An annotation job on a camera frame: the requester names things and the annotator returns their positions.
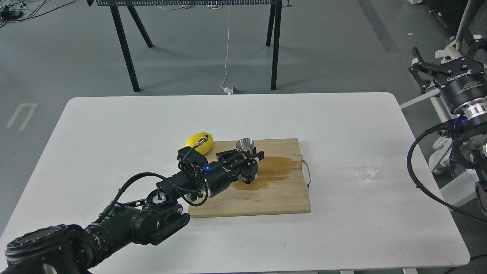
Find black metal trestle table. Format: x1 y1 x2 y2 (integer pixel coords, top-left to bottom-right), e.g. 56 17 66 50
87 0 293 94

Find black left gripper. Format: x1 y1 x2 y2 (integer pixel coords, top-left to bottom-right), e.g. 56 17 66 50
177 147 265 198

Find bamboo cutting board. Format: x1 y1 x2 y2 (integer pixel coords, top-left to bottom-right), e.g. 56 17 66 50
188 138 311 218

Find person in grey clothes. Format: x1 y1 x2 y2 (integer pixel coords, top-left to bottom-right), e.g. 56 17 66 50
470 0 487 65

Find small clear glass cup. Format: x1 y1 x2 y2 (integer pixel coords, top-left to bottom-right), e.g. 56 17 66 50
358 157 382 181

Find yellow lemon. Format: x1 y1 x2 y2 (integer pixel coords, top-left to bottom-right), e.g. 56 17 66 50
186 132 213 155

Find black cables on floor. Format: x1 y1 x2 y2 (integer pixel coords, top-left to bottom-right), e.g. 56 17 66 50
0 0 76 27

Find white cable with plug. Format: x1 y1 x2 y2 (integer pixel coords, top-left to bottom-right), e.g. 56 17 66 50
218 4 242 95

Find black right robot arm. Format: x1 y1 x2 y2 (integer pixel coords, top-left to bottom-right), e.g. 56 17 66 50
406 33 486 225

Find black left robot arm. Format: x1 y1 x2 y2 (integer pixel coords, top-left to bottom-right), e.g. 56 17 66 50
4 147 264 274

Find steel double jigger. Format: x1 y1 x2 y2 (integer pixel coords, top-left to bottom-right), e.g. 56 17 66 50
235 138 255 158

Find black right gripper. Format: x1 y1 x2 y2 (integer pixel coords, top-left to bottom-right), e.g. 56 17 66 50
407 34 487 115

